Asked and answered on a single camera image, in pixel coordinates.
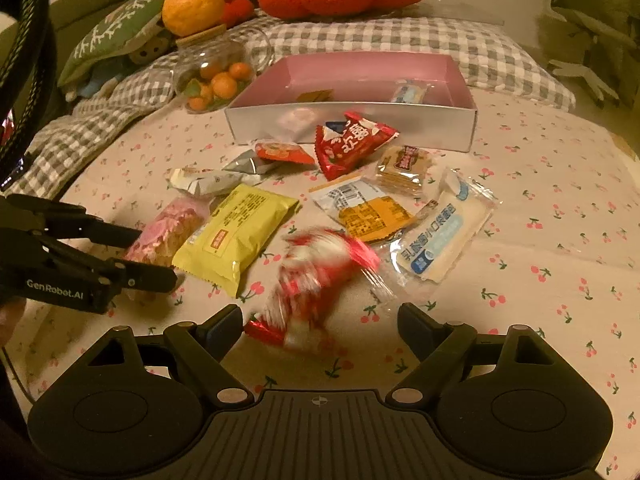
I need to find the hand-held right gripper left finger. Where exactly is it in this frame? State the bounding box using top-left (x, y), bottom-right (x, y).
top-left (89, 304), bottom-right (255, 407)

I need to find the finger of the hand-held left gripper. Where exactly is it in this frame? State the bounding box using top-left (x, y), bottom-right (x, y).
top-left (35, 240), bottom-right (179, 295)
top-left (7, 194), bottom-right (143, 250)

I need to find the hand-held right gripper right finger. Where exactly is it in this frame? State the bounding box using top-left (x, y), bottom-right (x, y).
top-left (386, 303), bottom-right (551, 406)

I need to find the pink flowered cake packet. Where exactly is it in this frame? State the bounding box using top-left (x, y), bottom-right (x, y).
top-left (122, 197), bottom-right (211, 302)

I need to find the yellow snack packet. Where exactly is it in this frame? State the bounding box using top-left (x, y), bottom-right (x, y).
top-left (171, 183), bottom-right (300, 299)

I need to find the red and white foil packet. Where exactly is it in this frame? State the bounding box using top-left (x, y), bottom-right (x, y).
top-left (245, 227), bottom-right (396, 357)

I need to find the white bread packet blue print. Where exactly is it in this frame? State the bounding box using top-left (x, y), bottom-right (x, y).
top-left (400, 167), bottom-right (503, 286)

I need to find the white beige snack packet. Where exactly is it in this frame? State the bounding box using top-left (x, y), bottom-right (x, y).
top-left (167, 167), bottom-right (263, 197)

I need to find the silver foil snack packet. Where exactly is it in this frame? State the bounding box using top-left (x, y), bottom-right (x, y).
top-left (221, 150), bottom-right (281, 176)

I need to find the clear cracker packet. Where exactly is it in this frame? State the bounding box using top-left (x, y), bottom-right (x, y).
top-left (375, 145), bottom-right (438, 201)

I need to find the pink lined cardboard box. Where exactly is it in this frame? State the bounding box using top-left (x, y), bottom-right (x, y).
top-left (223, 54), bottom-right (478, 153)

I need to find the person's left hand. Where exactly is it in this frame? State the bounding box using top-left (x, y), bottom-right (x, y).
top-left (0, 297), bottom-right (26, 348)

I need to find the grey checked blanket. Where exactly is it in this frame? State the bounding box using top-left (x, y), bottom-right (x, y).
top-left (10, 52), bottom-right (226, 201)

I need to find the orange white barcode packet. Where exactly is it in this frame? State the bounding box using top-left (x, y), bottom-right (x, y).
top-left (308, 172), bottom-right (418, 245)

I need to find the blue plush toy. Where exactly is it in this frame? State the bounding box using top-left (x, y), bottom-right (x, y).
top-left (65, 55), bottom-right (132, 102)

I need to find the cherry print bed sheet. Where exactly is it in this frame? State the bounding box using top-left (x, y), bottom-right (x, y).
top-left (10, 85), bottom-right (640, 461)

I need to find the small orange snack packet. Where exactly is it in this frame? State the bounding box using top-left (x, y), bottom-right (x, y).
top-left (255, 141), bottom-right (316, 166)

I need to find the pile of small oranges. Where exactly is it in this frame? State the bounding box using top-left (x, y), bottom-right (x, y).
top-left (187, 60), bottom-right (256, 111)

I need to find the brown plush toy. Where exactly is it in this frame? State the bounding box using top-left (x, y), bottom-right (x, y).
top-left (127, 30), bottom-right (168, 66)

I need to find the red packet with white print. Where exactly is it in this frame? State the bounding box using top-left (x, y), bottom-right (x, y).
top-left (315, 111), bottom-right (401, 182)

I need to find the glass pitcher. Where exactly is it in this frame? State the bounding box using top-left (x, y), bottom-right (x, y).
top-left (172, 30), bottom-right (276, 113)

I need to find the green pillow white pattern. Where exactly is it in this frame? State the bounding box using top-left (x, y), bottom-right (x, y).
top-left (57, 0), bottom-right (173, 88)

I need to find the cork lid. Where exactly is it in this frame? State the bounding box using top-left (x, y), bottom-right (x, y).
top-left (175, 24), bottom-right (228, 49)

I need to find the small blue white packet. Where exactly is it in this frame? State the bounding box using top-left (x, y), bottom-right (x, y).
top-left (391, 80), bottom-right (431, 107)

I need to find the large yellow orange citrus fruit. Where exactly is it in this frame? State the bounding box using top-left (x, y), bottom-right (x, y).
top-left (162, 0), bottom-right (226, 38)

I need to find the golden brown snack packet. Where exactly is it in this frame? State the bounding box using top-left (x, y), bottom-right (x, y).
top-left (296, 88), bottom-right (335, 104)

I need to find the small red plush fruit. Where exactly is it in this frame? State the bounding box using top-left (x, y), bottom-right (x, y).
top-left (220, 0), bottom-right (256, 28)

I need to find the grey checked pillow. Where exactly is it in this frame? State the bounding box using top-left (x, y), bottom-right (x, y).
top-left (240, 14), bottom-right (576, 111)

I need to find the office chair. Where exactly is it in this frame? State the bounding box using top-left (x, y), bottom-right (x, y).
top-left (537, 0), bottom-right (640, 107)

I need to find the black braided cable loop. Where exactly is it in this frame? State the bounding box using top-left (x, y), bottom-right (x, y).
top-left (0, 0), bottom-right (58, 191)

